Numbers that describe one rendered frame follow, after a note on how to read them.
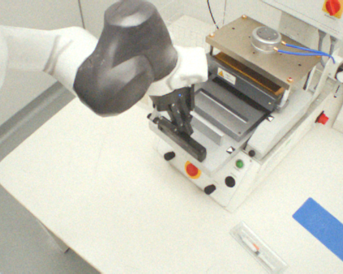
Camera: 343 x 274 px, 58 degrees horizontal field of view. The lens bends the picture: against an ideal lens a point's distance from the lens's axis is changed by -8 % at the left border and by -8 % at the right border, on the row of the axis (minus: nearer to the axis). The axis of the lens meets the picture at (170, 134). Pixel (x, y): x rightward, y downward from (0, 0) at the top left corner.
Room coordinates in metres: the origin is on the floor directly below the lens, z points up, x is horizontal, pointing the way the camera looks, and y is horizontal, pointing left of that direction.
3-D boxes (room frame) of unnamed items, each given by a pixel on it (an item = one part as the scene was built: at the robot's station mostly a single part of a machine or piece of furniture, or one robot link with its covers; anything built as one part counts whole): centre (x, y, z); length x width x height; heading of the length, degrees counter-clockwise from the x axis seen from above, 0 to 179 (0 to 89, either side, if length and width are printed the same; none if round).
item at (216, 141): (0.60, -0.12, 0.97); 0.30 x 0.22 x 0.08; 134
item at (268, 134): (0.58, -0.29, 0.97); 0.26 x 0.05 x 0.07; 134
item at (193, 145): (0.51, -0.02, 0.99); 0.15 x 0.02 x 0.04; 44
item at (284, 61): (0.74, -0.29, 1.08); 0.31 x 0.24 x 0.13; 44
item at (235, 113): (0.64, -0.16, 0.98); 0.20 x 0.17 x 0.03; 44
